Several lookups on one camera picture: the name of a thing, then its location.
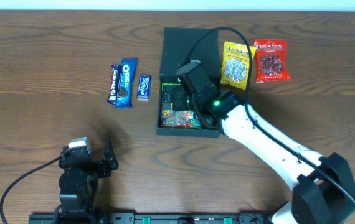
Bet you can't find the dark green open box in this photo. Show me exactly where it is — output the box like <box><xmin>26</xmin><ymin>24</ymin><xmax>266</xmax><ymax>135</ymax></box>
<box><xmin>156</xmin><ymin>27</ymin><xmax>221</xmax><ymax>138</ymax></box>

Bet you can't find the yellow snack bag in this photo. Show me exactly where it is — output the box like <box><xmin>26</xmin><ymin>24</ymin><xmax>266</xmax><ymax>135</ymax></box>
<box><xmin>220</xmin><ymin>41</ymin><xmax>250</xmax><ymax>90</ymax></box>

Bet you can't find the blue Eclipse mint box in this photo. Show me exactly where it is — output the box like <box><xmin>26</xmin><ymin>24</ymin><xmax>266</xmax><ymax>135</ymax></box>
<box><xmin>137</xmin><ymin>75</ymin><xmax>151</xmax><ymax>100</ymax></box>

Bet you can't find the Dairy Milk chocolate bar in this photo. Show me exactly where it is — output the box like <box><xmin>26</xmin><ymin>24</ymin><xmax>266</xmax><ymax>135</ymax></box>
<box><xmin>107</xmin><ymin>64</ymin><xmax>121</xmax><ymax>105</ymax></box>

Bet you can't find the Haribo gummy candy bag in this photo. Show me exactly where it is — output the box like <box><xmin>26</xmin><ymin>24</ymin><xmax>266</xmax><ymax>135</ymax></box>
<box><xmin>160</xmin><ymin>83</ymin><xmax>202</xmax><ymax>129</ymax></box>

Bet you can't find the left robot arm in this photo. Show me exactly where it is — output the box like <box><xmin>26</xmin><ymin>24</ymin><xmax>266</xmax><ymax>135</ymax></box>
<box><xmin>59</xmin><ymin>137</ymin><xmax>119</xmax><ymax>221</ymax></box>

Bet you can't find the red snack bag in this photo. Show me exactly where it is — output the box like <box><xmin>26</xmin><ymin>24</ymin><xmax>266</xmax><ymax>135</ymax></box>
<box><xmin>254</xmin><ymin>39</ymin><xmax>291</xmax><ymax>83</ymax></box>

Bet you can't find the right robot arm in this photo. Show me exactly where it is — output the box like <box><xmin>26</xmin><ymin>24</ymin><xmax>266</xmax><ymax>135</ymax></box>
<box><xmin>161</xmin><ymin>85</ymin><xmax>355</xmax><ymax>223</ymax></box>

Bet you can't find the blue Oreo cookie pack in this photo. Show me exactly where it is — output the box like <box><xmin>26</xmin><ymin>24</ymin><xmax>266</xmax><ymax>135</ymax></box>
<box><xmin>116</xmin><ymin>58</ymin><xmax>138</xmax><ymax>108</ymax></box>

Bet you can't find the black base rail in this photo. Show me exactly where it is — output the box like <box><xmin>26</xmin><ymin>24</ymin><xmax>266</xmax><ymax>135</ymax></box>
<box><xmin>28</xmin><ymin>213</ymin><xmax>272</xmax><ymax>224</ymax></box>

